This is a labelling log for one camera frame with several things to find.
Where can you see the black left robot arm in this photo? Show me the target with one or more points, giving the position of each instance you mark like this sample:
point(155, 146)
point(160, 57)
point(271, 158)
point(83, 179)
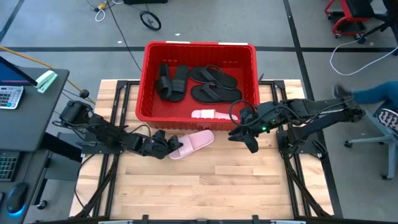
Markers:
point(102, 129)

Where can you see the black keyboard tray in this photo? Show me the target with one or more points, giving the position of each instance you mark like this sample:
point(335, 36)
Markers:
point(29, 168)

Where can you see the computer monitor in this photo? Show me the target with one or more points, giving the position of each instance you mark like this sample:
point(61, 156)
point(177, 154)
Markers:
point(12, 76)

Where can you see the mint green stapler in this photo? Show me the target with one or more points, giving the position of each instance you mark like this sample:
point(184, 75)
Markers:
point(46, 80)

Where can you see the grey calculator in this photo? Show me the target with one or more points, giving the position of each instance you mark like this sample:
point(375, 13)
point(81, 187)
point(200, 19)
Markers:
point(11, 97)

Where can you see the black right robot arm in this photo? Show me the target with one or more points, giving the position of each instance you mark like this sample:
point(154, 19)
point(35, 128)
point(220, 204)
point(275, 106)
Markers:
point(311, 107)

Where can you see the black flip-flop sandal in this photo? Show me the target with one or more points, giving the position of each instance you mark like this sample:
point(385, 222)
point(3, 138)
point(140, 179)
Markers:
point(224, 81)
point(227, 95)

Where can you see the black computer mouse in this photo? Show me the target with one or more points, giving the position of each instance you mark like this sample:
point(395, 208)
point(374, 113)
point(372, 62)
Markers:
point(17, 196)

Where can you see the yellow plug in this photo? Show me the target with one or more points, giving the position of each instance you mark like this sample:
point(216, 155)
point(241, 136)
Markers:
point(101, 6)

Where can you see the grey chair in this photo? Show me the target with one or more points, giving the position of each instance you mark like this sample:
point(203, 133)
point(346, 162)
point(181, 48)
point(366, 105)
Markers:
point(392, 149)

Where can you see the black slide sandal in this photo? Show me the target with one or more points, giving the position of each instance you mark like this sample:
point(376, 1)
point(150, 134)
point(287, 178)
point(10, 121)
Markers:
point(179, 84)
point(163, 84)

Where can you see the pink slide sandal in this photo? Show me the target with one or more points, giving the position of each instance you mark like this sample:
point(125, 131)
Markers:
point(196, 141)
point(211, 114)

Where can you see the red plastic bin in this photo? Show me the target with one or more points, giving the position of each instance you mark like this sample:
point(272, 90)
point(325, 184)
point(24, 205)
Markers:
point(174, 109)

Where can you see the black office chair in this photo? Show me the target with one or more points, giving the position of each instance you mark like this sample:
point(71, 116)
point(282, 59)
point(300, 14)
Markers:
point(390, 12)

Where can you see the white tape label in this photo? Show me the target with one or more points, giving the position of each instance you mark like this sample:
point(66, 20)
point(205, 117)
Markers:
point(177, 42)
point(233, 43)

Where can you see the black table frame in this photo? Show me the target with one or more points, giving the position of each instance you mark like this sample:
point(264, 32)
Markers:
point(122, 83)

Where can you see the person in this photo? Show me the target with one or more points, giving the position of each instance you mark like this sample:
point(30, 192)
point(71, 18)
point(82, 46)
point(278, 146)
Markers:
point(376, 93)

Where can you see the black desk top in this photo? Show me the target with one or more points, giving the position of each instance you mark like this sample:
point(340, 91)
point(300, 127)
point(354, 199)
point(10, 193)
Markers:
point(34, 124)

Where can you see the black keyboard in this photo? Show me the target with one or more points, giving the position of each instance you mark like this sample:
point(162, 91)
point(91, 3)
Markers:
point(8, 166)

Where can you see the red rolling chair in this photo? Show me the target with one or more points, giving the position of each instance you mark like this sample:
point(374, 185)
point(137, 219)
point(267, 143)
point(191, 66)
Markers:
point(343, 7)

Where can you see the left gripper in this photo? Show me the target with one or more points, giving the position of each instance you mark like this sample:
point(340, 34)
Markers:
point(154, 149)

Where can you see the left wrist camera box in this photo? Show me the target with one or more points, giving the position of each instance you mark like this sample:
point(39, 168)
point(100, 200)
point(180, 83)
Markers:
point(160, 136)

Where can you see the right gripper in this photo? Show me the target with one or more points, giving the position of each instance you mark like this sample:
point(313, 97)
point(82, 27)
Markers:
point(253, 127)

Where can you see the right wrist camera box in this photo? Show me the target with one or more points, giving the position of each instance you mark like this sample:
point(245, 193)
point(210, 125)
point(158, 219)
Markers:
point(247, 114)

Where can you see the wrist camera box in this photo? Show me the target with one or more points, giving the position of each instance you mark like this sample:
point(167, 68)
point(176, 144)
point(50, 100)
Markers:
point(247, 114)
point(160, 136)

